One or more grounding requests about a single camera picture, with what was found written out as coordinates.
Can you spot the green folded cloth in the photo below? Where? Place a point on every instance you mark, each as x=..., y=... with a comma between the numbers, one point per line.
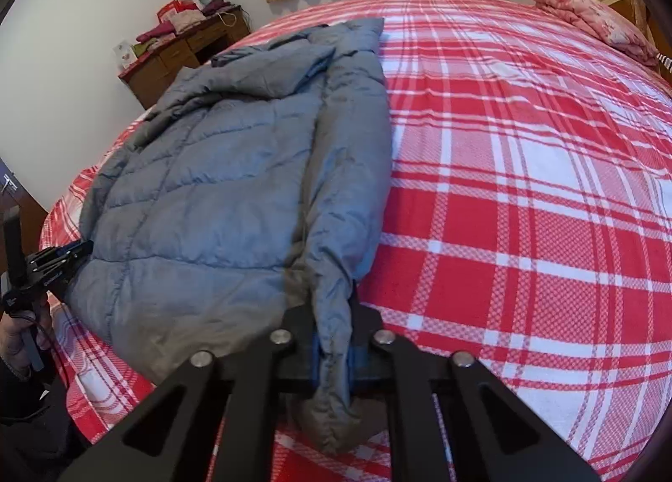
x=144, y=47

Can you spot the purple folded cloth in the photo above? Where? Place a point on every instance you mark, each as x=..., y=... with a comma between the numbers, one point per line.
x=216, y=5

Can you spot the grey puffer jacket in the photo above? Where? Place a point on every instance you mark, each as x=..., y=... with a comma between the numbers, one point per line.
x=210, y=198

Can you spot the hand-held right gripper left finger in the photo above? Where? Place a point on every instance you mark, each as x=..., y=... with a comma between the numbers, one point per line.
x=247, y=408

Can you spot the red box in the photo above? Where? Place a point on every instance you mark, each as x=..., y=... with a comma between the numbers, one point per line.
x=168, y=9

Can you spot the pink folded cloth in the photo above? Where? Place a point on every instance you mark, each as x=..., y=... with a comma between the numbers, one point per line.
x=185, y=20

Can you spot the striped cloth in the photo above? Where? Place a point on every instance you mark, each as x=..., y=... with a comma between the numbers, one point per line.
x=664, y=62

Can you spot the maroon folded cloth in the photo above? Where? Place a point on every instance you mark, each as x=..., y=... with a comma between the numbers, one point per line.
x=156, y=31

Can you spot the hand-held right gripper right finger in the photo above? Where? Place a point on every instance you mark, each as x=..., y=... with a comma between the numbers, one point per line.
x=420, y=408

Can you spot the person's left forearm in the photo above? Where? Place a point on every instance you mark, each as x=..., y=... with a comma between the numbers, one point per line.
x=31, y=408

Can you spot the red plaid bed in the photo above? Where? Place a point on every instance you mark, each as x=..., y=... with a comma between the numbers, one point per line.
x=525, y=198

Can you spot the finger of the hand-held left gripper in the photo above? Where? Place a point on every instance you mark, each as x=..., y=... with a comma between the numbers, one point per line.
x=60, y=257

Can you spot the pink floral pillow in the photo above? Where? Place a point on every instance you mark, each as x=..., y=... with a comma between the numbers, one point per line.
x=593, y=14

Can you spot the dark wooden footboard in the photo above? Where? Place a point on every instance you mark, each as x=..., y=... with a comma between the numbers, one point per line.
x=21, y=193

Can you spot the brown wooden desk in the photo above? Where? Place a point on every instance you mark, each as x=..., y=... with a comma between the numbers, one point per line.
x=157, y=77

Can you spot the person's left hand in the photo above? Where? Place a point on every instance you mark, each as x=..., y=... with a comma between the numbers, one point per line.
x=11, y=348

